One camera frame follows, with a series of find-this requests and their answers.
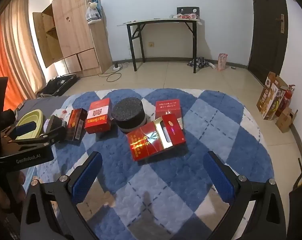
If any small plain cardboard box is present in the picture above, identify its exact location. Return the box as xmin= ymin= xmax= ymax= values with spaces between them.
xmin=275 ymin=107 xmax=298 ymax=133

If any blue and white checked blanket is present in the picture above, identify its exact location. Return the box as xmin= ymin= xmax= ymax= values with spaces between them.
xmin=23 ymin=88 xmax=275 ymax=240

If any black suitcase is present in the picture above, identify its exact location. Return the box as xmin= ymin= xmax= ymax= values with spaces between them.
xmin=37 ymin=73 xmax=78 ymax=97

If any wooden wardrobe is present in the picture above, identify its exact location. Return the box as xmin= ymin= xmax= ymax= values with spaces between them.
xmin=32 ymin=0 xmax=113 ymax=77

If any large round black foam block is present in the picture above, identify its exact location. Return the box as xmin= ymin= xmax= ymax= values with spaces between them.
xmin=112 ymin=97 xmax=147 ymax=134

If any orange and beige curtain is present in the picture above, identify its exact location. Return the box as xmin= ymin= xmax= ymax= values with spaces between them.
xmin=0 ymin=0 xmax=47 ymax=111

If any dark checked cloth pile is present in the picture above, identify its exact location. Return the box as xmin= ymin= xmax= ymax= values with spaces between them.
xmin=187 ymin=57 xmax=210 ymax=68

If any dark brown door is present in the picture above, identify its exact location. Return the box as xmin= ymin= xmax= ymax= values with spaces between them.
xmin=247 ymin=0 xmax=289 ymax=86

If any blue hanging cloth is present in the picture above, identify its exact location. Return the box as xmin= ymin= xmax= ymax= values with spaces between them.
xmin=91 ymin=0 xmax=102 ymax=15

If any pink plastic bag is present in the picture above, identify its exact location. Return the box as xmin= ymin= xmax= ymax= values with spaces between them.
xmin=217 ymin=53 xmax=228 ymax=71

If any red cigarette carton gold lettering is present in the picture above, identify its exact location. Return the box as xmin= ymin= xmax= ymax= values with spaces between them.
xmin=84 ymin=98 xmax=113 ymax=134

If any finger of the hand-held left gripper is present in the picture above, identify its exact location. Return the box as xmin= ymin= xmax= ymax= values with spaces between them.
xmin=7 ymin=126 xmax=67 ymax=147
xmin=6 ymin=121 xmax=38 ymax=141

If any printed brown cardboard box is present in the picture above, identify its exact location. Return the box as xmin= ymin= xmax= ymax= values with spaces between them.
xmin=256 ymin=71 xmax=289 ymax=121

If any black board with holes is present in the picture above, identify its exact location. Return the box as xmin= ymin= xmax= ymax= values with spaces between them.
xmin=176 ymin=6 xmax=200 ymax=18

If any white plastic bag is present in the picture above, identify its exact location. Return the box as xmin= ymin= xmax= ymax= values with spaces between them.
xmin=85 ymin=6 xmax=102 ymax=25

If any brass door handle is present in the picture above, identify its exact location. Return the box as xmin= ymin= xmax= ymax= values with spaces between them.
xmin=275 ymin=13 xmax=285 ymax=33

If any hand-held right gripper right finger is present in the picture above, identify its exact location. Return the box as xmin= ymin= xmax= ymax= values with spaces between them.
xmin=203 ymin=151 xmax=287 ymax=240

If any black and red cigarette carton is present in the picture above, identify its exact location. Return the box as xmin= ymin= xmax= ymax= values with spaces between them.
xmin=65 ymin=108 xmax=88 ymax=145

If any red and silver cigarette carton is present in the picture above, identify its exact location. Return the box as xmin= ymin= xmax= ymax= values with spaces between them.
xmin=155 ymin=99 xmax=184 ymax=130

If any red fire extinguisher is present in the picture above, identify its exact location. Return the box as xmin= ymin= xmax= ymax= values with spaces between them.
xmin=276 ymin=84 xmax=296 ymax=117

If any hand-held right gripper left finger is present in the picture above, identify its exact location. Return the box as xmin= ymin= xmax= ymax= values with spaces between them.
xmin=20 ymin=151 xmax=103 ymax=240

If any pale yellow plastic basin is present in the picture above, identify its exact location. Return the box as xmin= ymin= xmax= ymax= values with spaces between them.
xmin=16 ymin=109 xmax=44 ymax=139

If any black power cable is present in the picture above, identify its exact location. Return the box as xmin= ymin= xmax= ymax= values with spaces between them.
xmin=98 ymin=62 xmax=129 ymax=83

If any red windowed cigarette carton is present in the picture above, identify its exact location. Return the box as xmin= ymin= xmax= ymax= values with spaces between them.
xmin=127 ymin=113 xmax=186 ymax=162

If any black-legged folding table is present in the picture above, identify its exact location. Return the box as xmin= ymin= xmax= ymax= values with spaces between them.
xmin=117 ymin=17 xmax=203 ymax=74

